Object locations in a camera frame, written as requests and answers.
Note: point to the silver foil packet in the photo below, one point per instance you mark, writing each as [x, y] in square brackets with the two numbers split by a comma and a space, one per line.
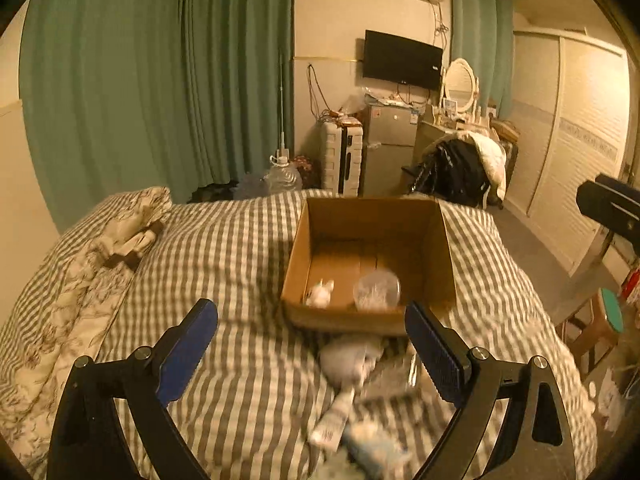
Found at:
[391, 379]

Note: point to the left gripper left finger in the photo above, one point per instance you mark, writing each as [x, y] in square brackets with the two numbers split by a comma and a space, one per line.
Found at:
[87, 438]

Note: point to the clear round plastic container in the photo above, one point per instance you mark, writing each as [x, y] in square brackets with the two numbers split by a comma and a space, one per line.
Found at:
[377, 291]

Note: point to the black jacket on chair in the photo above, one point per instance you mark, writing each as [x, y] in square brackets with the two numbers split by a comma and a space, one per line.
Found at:
[452, 171]

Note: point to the green curtain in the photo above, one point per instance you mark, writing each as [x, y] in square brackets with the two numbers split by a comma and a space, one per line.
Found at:
[482, 34]
[120, 95]

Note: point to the light blue packet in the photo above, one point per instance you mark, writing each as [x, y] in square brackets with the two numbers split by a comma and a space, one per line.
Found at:
[374, 449]

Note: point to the green curtain right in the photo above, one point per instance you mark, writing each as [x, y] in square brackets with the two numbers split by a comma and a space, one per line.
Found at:
[482, 34]

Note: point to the white suitcase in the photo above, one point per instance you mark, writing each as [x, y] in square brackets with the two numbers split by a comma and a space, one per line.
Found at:
[341, 156]

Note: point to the silver mini fridge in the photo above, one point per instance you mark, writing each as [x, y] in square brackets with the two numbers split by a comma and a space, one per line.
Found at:
[389, 133]

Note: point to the grey checked duvet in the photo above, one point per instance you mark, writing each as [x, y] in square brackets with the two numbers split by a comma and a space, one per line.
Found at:
[259, 390]

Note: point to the wooden stool green seat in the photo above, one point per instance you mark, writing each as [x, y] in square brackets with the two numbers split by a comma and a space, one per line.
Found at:
[593, 330]

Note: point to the black wall television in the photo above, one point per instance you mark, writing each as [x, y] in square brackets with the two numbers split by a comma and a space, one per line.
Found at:
[401, 60]

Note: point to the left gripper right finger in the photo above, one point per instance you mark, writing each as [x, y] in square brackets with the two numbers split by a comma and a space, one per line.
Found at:
[534, 437]

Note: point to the floral patterned pillow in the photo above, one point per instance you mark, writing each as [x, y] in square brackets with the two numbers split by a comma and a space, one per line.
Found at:
[66, 310]

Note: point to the green curtain left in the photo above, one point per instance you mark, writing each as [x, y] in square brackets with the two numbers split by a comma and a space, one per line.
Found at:
[120, 95]

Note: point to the white oval mirror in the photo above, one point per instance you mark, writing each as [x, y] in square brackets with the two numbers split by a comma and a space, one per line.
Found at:
[460, 87]

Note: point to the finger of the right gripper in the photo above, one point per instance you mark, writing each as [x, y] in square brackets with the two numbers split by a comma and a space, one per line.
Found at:
[611, 209]
[616, 185]

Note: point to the clear water jug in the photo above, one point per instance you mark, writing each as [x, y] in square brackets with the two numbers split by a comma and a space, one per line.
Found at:
[282, 176]

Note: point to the brown cardboard box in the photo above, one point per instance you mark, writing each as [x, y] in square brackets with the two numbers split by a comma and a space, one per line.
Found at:
[344, 238]

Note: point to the cream lace cloth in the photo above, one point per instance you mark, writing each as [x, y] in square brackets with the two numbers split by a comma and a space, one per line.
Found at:
[320, 295]

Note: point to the white quilted garment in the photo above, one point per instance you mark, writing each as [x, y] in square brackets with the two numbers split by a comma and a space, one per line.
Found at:
[492, 158]

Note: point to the white tube with label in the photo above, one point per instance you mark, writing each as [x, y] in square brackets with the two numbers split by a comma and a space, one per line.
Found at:
[328, 433]

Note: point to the white louvred wardrobe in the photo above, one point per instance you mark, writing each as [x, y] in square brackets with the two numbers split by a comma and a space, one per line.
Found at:
[570, 106]

